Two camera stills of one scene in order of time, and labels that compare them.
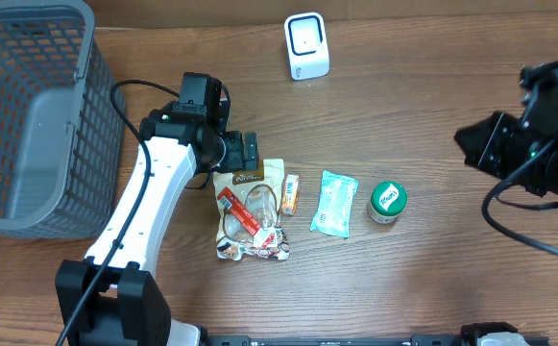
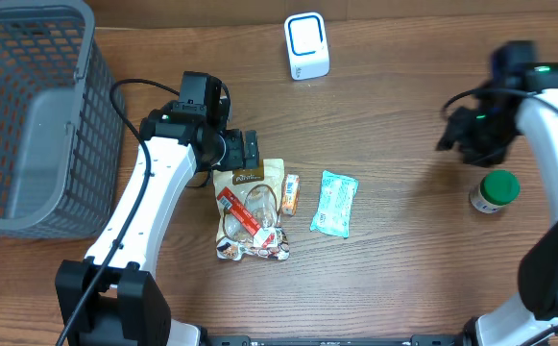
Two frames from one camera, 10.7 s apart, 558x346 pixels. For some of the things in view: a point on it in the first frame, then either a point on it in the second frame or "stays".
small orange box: x=290 y=196 stays
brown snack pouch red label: x=247 y=219 stays
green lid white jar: x=388 y=199 to x=497 y=189
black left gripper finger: x=251 y=154 stays
